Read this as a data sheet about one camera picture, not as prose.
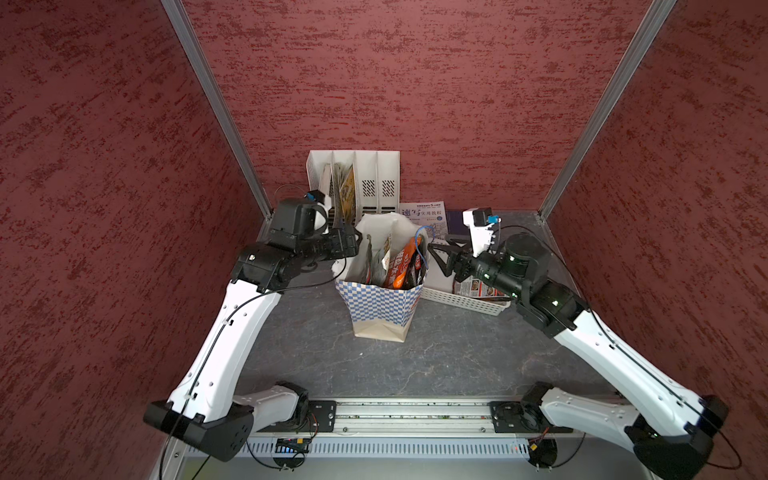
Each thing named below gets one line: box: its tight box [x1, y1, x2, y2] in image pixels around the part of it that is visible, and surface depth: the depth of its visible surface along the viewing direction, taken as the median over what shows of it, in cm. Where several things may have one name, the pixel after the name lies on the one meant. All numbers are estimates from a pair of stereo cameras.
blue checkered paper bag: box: [333, 213, 429, 343], surface depth 80 cm
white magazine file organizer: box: [306, 150, 401, 225], surface depth 108 cm
